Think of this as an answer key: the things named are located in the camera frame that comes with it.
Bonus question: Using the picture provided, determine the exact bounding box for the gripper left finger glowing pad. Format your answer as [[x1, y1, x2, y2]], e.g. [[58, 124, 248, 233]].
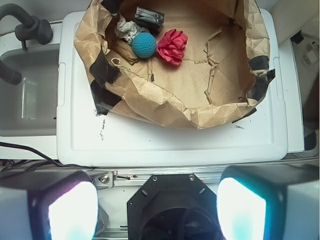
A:
[[0, 170, 98, 240]]

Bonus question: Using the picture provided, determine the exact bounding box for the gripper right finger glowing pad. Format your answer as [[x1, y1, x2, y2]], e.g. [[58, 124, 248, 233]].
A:
[[216, 164, 320, 240]]

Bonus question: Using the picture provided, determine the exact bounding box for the crumpled red paper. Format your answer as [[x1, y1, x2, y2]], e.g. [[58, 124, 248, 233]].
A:
[[156, 29, 188, 66]]

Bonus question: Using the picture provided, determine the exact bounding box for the crumpled grey paper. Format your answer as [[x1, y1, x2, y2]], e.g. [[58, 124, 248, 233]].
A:
[[114, 15, 150, 46]]

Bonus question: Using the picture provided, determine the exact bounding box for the white plastic bin lid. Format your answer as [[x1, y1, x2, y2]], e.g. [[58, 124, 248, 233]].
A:
[[56, 10, 288, 168]]

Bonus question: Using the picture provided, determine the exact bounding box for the grey plastic tub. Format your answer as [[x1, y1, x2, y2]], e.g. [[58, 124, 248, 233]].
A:
[[0, 44, 60, 137]]

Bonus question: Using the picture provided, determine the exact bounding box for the brown paper bag tray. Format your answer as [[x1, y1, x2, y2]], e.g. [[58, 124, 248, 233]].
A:
[[74, 0, 275, 130]]

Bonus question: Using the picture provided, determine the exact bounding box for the crumpled brown paper piece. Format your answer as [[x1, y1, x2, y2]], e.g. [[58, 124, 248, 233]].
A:
[[111, 39, 139, 66]]

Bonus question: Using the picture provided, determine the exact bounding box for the blue dimpled ball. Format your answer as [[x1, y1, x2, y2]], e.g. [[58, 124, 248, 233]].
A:
[[132, 32, 157, 59]]

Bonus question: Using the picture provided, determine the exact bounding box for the black taped block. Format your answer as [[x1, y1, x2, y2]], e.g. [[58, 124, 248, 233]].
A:
[[134, 7, 165, 34]]

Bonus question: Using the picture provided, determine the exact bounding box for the black cable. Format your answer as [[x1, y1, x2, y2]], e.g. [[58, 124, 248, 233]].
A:
[[0, 141, 91, 173]]

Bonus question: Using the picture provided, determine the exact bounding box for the black octagonal mount plate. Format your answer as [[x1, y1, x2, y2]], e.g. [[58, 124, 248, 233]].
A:
[[127, 173, 224, 240]]

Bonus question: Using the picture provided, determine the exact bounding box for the black foam padded handle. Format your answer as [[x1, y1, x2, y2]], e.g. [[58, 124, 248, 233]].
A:
[[0, 3, 53, 85]]

